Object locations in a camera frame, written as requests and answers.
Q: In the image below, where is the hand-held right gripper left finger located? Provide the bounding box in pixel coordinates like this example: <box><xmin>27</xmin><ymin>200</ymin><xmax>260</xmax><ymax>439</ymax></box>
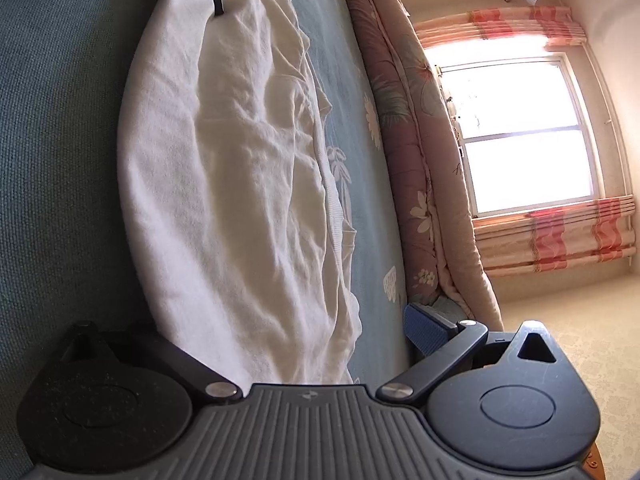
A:
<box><xmin>59</xmin><ymin>320</ymin><xmax>246</xmax><ymax>404</ymax></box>

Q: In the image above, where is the window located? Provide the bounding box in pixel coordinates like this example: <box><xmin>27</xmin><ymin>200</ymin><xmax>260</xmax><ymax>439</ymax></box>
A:
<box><xmin>434</xmin><ymin>56</ymin><xmax>602</xmax><ymax>219</ymax></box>

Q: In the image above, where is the pink floral quilt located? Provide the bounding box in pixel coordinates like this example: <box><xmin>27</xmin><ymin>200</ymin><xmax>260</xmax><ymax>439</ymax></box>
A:
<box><xmin>331</xmin><ymin>0</ymin><xmax>504</xmax><ymax>334</ymax></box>

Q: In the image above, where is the white printed sweatshirt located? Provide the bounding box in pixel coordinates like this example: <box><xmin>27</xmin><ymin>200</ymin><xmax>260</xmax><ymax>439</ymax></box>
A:
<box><xmin>116</xmin><ymin>0</ymin><xmax>364</xmax><ymax>387</ymax></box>

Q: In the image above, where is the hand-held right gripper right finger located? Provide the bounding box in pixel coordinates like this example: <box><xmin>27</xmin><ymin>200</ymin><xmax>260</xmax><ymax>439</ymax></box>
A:
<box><xmin>375</xmin><ymin>303</ymin><xmax>559</xmax><ymax>404</ymax></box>

